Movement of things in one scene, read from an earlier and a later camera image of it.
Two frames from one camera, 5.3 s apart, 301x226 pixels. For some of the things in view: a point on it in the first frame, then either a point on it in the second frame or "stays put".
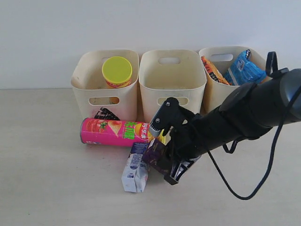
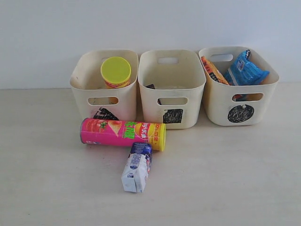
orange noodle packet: x=214 y=72 stays put
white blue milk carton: x=135 y=174 stays put
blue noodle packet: x=243 y=71 stays put
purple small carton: x=158 y=156 to x=152 y=86
